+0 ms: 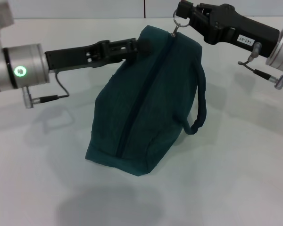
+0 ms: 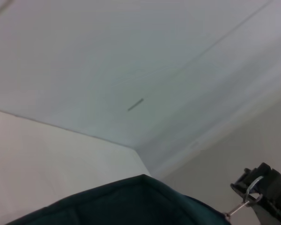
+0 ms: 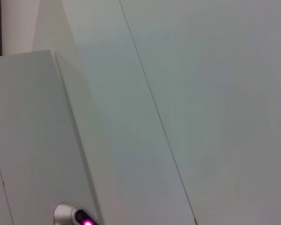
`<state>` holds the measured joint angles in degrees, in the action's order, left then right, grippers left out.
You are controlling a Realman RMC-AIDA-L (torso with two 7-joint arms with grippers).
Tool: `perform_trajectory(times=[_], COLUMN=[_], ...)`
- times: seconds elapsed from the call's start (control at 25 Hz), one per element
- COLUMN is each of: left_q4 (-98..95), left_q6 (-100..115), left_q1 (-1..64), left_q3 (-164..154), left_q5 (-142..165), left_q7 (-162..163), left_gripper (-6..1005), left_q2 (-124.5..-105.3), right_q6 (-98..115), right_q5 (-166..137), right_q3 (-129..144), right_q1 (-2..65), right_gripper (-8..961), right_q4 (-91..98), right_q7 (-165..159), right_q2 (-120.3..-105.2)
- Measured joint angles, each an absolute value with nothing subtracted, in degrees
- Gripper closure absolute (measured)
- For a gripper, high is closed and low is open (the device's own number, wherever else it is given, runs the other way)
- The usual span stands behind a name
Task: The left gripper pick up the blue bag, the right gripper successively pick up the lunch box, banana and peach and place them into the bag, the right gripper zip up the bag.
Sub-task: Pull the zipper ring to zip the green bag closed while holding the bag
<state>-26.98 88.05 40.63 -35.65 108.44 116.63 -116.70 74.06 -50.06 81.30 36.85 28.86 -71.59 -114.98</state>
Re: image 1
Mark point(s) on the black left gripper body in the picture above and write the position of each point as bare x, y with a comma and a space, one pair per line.
75, 57

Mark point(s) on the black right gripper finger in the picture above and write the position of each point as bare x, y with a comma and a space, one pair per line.
193, 11
207, 5

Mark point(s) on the dark teal insulated lunch bag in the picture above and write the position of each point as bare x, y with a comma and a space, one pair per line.
146, 103

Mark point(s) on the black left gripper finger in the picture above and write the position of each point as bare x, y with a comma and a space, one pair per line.
129, 48

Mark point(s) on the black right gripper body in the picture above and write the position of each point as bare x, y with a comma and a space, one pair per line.
240, 33

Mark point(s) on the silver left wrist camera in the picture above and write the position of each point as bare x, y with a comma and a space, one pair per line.
0, 16

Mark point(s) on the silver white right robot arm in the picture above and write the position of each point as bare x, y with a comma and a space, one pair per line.
281, 54

